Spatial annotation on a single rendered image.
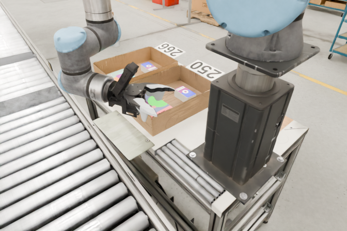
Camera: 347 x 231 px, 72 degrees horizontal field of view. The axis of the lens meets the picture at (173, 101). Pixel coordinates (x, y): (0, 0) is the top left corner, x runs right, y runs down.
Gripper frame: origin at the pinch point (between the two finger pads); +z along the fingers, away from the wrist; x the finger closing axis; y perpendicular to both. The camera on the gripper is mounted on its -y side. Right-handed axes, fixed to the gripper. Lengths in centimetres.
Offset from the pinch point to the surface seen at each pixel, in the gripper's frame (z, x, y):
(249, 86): 21.7, -4.1, -8.5
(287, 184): 69, -71, 95
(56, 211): -23.7, 27.9, 31.0
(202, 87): 2, -48, 21
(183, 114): -0.3, -24.1, 22.6
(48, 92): -69, -20, 28
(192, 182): 12.7, 5.0, 26.6
